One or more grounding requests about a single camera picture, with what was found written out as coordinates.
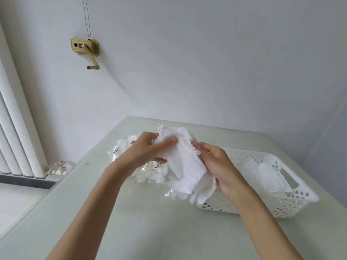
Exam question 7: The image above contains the person's left hand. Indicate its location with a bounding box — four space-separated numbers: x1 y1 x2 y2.
108 131 179 177

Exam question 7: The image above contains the person's right hand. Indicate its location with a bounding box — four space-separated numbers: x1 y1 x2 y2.
192 142 252 200

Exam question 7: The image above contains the clear bear-print plastic bag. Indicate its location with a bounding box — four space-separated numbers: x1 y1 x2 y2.
107 135 190 199

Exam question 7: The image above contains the white cotton glove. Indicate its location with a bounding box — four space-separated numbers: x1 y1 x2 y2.
151 123 217 205

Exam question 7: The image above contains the stack of white gloves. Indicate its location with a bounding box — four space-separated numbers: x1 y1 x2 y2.
230 157 293 194

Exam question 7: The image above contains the white perforated plastic basket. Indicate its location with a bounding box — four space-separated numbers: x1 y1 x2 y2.
195 147 320 220

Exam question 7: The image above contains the person's right forearm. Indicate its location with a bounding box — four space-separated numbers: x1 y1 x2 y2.
232 185 303 260

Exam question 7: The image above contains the person's left forearm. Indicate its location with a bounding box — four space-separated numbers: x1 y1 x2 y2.
46 165 128 260

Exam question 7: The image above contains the white radiator valve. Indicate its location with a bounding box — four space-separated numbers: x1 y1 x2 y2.
46 160 71 176

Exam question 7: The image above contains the white column radiator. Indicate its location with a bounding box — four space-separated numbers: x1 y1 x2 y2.
0 21 49 178

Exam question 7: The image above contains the brass wall crank winch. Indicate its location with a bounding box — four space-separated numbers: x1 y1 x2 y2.
70 36 101 71

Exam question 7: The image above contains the thin steel winch cable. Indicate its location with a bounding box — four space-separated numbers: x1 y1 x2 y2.
82 0 93 40

